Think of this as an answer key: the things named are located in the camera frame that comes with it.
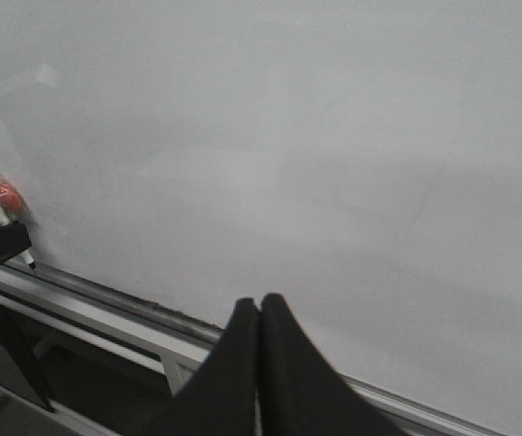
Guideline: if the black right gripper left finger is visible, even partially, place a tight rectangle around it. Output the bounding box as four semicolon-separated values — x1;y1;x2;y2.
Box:
139;298;259;435

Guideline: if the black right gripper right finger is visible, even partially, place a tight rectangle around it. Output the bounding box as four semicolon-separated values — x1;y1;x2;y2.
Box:
258;293;406;435

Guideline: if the red round magnet taped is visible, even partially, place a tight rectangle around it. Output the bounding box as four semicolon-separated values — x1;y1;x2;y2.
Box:
0;180;25;213

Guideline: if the white metal pegboard rack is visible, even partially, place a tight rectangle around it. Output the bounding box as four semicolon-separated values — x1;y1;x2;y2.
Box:
0;290;206;435

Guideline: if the white whiteboard with aluminium frame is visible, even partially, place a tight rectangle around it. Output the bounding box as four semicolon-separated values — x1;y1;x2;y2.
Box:
0;1;522;435

